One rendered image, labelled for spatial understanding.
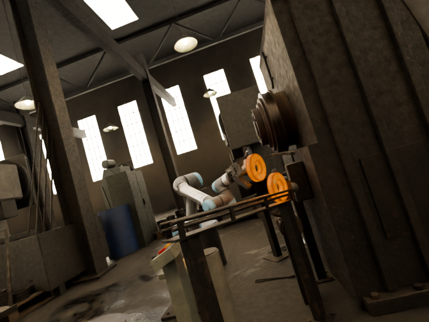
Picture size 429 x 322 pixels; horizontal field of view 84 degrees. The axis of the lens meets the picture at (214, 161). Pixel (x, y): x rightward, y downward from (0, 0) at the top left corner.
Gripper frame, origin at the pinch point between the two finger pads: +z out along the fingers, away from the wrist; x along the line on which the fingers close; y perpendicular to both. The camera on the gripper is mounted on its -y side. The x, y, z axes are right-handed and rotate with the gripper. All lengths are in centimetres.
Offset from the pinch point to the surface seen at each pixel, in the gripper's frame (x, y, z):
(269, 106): 30.2, 31.0, 12.9
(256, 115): 32.4, 33.0, 0.9
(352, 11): 37, 44, 75
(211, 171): 753, 224, -711
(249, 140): 256, 85, -145
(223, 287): -39, -45, -24
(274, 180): -4.5, -13.3, 7.7
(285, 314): 0, -80, -33
